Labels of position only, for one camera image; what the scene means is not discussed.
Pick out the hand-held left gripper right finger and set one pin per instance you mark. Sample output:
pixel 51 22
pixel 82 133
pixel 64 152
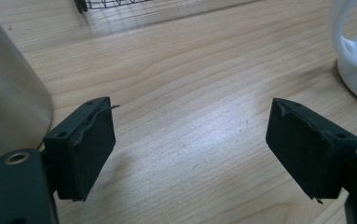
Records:
pixel 309 149

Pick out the beige cylindrical container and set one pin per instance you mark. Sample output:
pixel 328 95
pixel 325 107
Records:
pixel 6 93

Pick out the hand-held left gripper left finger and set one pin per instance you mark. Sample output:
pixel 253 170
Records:
pixel 83 149

